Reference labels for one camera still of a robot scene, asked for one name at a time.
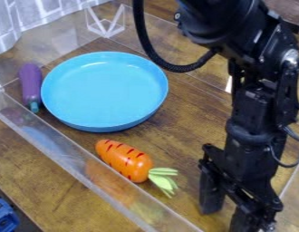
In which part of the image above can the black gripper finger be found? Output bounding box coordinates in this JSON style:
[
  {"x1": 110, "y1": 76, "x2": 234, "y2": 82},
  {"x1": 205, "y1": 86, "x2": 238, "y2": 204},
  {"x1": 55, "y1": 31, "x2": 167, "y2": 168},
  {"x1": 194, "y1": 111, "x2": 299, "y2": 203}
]
[
  {"x1": 199, "y1": 169, "x2": 225, "y2": 215},
  {"x1": 227, "y1": 208, "x2": 258, "y2": 232}
]

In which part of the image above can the white patterned curtain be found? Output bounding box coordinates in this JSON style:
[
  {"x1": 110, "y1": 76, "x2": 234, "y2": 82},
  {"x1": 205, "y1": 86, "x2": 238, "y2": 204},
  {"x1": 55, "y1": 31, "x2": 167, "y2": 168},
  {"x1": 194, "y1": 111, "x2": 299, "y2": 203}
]
[{"x1": 0, "y1": 0, "x2": 109, "y2": 54}]

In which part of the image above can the clear acrylic enclosure wall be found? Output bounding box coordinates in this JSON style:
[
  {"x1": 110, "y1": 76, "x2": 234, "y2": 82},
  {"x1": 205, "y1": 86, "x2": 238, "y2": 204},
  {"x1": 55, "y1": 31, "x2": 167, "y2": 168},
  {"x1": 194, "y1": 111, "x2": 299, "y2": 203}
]
[{"x1": 0, "y1": 0, "x2": 299, "y2": 232}]

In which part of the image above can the orange toy carrot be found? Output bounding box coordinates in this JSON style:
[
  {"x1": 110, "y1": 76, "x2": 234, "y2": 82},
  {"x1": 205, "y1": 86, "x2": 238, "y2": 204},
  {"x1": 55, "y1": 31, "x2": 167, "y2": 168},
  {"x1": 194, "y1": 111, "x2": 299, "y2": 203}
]
[{"x1": 95, "y1": 140, "x2": 177, "y2": 198}]

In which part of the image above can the purple toy eggplant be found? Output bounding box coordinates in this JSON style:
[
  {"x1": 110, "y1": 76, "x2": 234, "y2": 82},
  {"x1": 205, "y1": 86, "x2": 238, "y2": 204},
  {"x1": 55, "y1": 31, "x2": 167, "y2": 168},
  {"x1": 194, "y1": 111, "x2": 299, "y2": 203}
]
[{"x1": 19, "y1": 63, "x2": 42, "y2": 113}]

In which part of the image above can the black braided cable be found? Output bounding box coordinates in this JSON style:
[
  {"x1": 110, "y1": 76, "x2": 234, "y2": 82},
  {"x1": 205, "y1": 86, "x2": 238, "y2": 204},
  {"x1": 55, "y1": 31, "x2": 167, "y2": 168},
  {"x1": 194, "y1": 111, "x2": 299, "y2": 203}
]
[{"x1": 131, "y1": 0, "x2": 217, "y2": 73}]

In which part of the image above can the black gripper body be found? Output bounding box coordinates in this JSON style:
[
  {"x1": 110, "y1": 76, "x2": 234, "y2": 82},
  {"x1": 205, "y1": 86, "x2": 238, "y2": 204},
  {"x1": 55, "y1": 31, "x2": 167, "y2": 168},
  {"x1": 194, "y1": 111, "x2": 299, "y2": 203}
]
[{"x1": 198, "y1": 122, "x2": 285, "y2": 232}]

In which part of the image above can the blue object at corner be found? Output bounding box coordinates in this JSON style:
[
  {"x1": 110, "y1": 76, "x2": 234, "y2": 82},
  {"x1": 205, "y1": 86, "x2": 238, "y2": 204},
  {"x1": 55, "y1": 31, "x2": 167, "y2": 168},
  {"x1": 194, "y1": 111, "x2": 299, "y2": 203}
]
[{"x1": 0, "y1": 198, "x2": 19, "y2": 232}]

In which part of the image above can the blue round plate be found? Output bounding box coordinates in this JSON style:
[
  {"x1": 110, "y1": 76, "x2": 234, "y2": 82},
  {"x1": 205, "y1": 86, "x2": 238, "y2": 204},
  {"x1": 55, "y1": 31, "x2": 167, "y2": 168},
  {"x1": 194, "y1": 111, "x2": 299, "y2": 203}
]
[{"x1": 41, "y1": 52, "x2": 167, "y2": 132}]

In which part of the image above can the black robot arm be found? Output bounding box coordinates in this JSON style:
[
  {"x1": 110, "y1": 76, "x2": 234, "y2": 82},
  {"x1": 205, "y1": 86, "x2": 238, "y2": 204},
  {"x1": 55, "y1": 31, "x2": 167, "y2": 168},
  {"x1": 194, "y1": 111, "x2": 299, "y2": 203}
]
[{"x1": 177, "y1": 0, "x2": 299, "y2": 232}]

